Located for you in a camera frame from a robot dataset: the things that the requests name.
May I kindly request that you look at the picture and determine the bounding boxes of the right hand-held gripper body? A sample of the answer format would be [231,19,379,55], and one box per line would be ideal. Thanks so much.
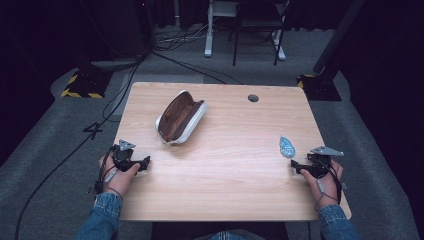
[299,145,345,180]

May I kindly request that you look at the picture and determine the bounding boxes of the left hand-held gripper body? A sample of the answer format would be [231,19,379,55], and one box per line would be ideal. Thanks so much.
[111,139,145,173]

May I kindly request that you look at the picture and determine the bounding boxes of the light blue patterned cloth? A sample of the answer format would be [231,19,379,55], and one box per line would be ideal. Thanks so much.
[279,134,297,159]

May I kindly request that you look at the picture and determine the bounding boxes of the white glasses case brown lining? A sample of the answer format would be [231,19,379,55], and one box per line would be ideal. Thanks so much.
[155,89,209,147]

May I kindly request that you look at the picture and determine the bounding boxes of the person's left hand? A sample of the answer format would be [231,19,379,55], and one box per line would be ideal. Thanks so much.
[98,154,142,198]

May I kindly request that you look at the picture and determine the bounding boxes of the person's right hand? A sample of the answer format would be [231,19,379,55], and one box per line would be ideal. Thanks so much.
[299,159,344,211]

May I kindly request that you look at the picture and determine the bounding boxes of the black yellow striped stand base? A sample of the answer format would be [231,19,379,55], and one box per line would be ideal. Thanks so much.
[296,73,343,102]
[60,69,114,100]

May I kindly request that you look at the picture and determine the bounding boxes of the person's lap in jeans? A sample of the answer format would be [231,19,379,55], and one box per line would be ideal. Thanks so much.
[194,229,266,240]

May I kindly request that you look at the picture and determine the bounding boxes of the dark slanted stand pole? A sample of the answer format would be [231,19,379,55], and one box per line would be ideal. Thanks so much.
[312,0,368,75]

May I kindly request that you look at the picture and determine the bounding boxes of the black metal chair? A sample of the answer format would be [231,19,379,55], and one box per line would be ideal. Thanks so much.
[228,0,292,67]

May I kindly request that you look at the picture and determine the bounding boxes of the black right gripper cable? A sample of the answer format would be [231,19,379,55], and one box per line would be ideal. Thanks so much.
[313,158,344,213]

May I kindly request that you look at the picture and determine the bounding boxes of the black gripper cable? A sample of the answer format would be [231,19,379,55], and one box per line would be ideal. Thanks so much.
[313,158,344,213]
[93,144,120,196]

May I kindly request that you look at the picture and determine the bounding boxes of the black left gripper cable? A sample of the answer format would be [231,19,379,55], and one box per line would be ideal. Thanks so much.
[93,144,120,196]

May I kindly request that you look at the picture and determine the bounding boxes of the long black floor cable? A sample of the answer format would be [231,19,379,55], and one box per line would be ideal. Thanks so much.
[13,49,148,240]

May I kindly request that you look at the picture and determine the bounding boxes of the bundle of floor cables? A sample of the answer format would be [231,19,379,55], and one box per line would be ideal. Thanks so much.
[155,23,211,53]

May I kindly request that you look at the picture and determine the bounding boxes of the white desk frame legs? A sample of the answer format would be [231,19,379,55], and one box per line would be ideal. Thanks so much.
[203,0,287,62]

